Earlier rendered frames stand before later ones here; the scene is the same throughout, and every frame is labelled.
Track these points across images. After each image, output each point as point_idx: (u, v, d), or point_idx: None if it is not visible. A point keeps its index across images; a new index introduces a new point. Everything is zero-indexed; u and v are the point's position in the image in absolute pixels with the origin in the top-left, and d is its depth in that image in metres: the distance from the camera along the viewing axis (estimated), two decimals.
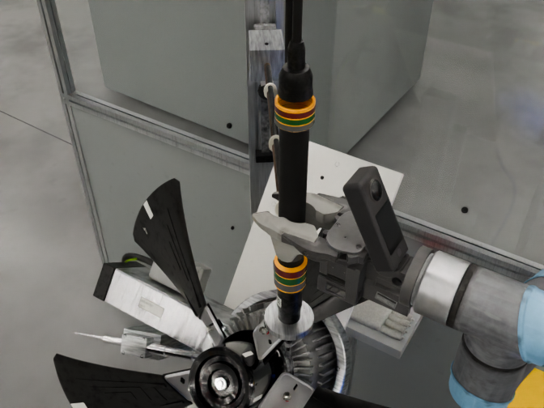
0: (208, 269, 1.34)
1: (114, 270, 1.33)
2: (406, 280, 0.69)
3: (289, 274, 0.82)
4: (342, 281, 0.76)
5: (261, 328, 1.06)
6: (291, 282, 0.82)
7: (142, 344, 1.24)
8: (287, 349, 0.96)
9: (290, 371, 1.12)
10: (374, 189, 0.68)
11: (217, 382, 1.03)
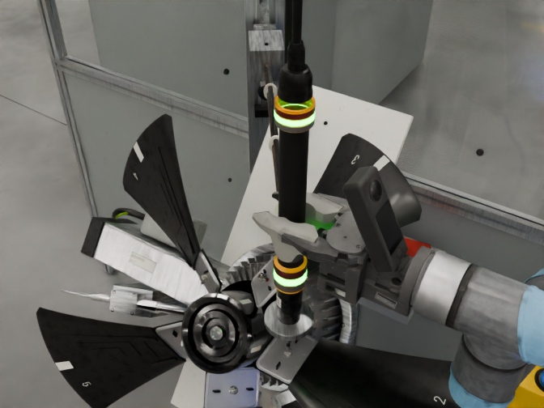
0: (203, 223, 1.25)
1: (104, 225, 1.24)
2: (406, 280, 0.70)
3: (289, 275, 0.82)
4: (342, 281, 0.76)
5: (260, 274, 0.98)
6: (291, 282, 0.83)
7: (132, 300, 1.15)
8: (290, 346, 0.95)
9: None
10: (374, 189, 0.68)
11: (212, 332, 0.94)
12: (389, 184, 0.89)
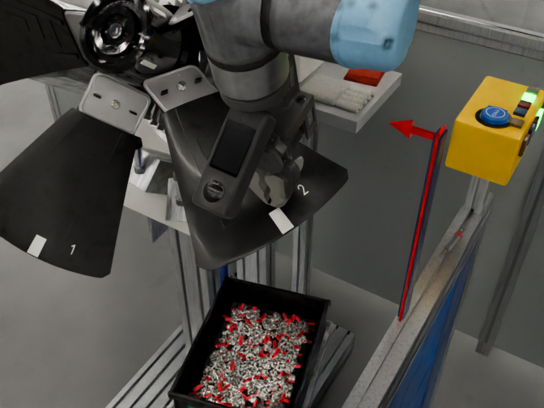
0: None
1: None
2: (269, 104, 0.62)
3: None
4: None
5: None
6: None
7: None
8: None
9: (203, 72, 0.95)
10: (214, 197, 0.64)
11: (112, 27, 0.85)
12: None
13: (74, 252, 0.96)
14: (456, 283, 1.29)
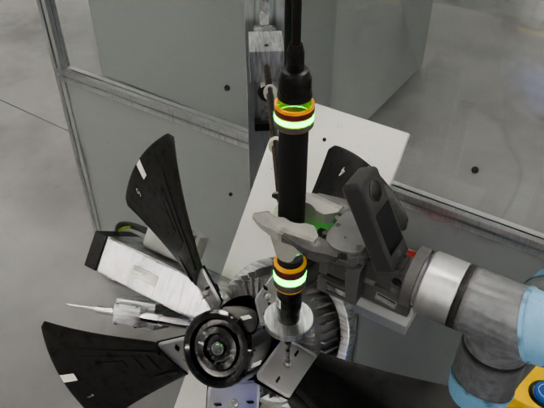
0: (205, 237, 1.28)
1: (107, 239, 1.27)
2: (406, 281, 0.70)
3: (288, 276, 0.82)
4: (342, 281, 0.76)
5: (288, 359, 0.98)
6: (290, 283, 0.83)
7: (134, 313, 1.18)
8: (289, 351, 0.96)
9: None
10: (374, 189, 0.68)
11: (217, 345, 0.97)
12: None
13: (90, 397, 1.15)
14: None
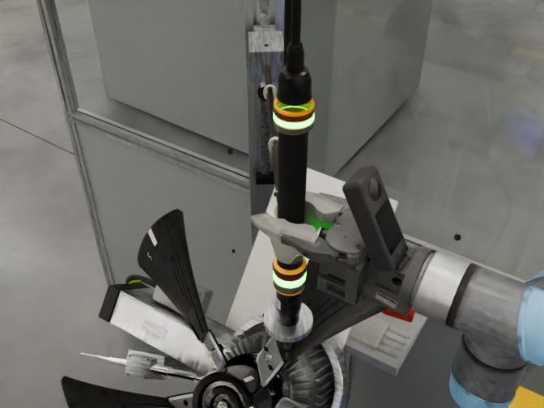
0: (210, 291, 1.38)
1: (119, 293, 1.37)
2: (406, 280, 0.69)
3: (288, 277, 0.82)
4: (342, 281, 0.76)
5: None
6: (290, 284, 0.82)
7: (146, 366, 1.28)
8: (286, 354, 0.96)
9: None
10: (373, 189, 0.68)
11: (222, 404, 1.07)
12: None
13: None
14: None
